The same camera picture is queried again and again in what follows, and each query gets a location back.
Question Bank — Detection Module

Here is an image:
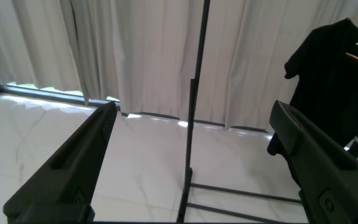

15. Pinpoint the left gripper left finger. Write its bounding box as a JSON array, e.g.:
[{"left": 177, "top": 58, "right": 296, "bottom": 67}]
[{"left": 2, "top": 101, "right": 118, "bottom": 224}]

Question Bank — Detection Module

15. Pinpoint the black clothes rack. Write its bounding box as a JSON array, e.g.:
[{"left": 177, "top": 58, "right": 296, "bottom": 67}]
[{"left": 177, "top": 0, "right": 303, "bottom": 223}]

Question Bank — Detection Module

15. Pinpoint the window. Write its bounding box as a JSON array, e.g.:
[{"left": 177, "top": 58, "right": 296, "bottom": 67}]
[{"left": 0, "top": 82, "right": 121, "bottom": 110}]

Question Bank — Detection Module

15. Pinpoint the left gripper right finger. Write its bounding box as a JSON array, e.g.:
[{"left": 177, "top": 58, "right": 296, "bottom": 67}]
[{"left": 268, "top": 100, "right": 358, "bottom": 224}]

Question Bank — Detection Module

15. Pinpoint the black garment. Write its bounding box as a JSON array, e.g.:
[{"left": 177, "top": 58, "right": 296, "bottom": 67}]
[{"left": 266, "top": 17, "right": 358, "bottom": 171}]

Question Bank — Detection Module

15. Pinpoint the white curtain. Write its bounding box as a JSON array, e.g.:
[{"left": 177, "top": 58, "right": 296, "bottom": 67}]
[
  {"left": 71, "top": 0, "right": 358, "bottom": 133},
  {"left": 0, "top": 0, "right": 84, "bottom": 94}
]

